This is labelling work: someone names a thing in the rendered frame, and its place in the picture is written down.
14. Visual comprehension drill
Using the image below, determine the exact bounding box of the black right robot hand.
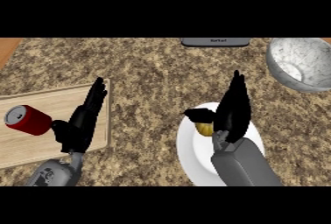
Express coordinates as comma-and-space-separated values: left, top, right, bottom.
181, 69, 252, 144

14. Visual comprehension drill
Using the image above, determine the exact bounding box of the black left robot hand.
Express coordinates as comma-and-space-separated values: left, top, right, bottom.
50, 76, 109, 154

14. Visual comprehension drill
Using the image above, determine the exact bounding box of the yellow squash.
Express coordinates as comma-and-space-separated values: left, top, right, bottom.
193, 122, 214, 137

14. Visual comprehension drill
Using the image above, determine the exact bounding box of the white plate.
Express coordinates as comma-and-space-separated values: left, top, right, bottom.
175, 101, 265, 187

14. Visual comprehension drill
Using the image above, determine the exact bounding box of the white marbled bowl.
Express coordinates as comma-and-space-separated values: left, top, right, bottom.
264, 38, 331, 94

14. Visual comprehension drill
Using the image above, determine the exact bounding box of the red can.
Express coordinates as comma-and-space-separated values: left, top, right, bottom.
2, 104, 54, 137

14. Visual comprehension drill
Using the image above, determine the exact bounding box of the pale wooden cutting board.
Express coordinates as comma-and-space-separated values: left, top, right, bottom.
0, 78, 112, 170

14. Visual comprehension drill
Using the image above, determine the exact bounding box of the dark grey appliance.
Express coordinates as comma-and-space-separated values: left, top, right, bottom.
180, 38, 252, 48

